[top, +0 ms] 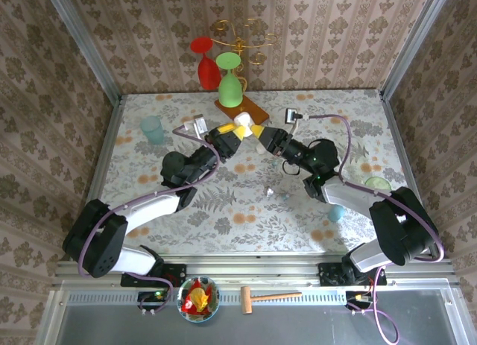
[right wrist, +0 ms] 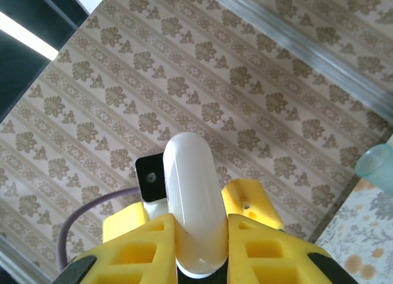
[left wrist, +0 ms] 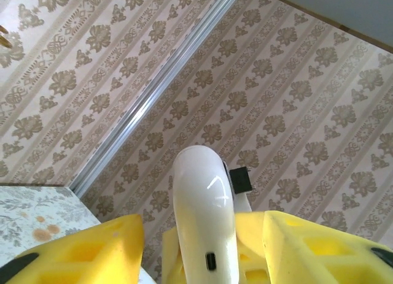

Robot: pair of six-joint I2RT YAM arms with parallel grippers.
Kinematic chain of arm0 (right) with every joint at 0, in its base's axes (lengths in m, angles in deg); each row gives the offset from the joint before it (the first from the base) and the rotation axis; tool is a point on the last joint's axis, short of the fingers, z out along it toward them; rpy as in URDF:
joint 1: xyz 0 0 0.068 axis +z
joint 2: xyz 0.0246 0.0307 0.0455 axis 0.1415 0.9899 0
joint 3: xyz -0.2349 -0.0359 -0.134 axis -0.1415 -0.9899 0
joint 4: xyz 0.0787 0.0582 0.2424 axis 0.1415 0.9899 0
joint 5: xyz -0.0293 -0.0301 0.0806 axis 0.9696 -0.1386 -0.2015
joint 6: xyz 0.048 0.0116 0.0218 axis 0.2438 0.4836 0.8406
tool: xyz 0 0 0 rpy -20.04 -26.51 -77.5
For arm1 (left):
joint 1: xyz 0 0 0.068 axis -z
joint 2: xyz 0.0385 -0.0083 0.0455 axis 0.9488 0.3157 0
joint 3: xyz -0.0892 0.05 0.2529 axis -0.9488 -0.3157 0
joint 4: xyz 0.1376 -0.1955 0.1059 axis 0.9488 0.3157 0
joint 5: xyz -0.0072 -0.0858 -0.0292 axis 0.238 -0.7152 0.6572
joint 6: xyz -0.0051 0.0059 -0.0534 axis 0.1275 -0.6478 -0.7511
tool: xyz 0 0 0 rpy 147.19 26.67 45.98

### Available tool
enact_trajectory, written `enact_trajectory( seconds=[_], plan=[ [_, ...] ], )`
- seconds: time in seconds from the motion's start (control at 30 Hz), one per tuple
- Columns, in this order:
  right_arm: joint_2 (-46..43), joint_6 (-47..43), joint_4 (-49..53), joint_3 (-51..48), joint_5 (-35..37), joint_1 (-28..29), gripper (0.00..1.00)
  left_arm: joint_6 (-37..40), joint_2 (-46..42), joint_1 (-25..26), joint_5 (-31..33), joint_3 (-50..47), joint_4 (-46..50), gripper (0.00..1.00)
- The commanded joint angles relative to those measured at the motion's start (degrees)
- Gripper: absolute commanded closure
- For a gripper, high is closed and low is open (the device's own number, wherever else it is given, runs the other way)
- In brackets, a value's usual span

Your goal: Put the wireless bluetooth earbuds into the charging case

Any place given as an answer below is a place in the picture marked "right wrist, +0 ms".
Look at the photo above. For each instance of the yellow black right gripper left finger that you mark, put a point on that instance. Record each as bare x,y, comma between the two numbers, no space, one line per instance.
162,253

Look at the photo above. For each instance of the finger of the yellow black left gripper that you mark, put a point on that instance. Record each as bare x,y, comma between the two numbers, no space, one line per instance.
248,201
126,222

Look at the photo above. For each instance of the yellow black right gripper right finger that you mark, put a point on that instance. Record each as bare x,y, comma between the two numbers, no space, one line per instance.
236,259

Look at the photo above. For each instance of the white earbud case with display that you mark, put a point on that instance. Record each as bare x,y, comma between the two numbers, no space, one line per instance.
193,189

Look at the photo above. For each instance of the teal plastic cup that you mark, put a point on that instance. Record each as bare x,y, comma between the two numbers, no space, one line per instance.
377,167

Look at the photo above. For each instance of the bright ceiling light strip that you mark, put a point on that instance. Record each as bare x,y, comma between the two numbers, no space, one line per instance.
27,35

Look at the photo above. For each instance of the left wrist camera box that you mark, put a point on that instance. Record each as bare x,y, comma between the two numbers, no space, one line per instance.
150,176

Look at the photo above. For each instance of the aluminium frame bar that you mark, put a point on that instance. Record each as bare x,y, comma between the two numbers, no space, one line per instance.
18,259

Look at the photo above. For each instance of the aluminium corner post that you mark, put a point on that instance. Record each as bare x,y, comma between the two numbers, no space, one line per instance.
307,46

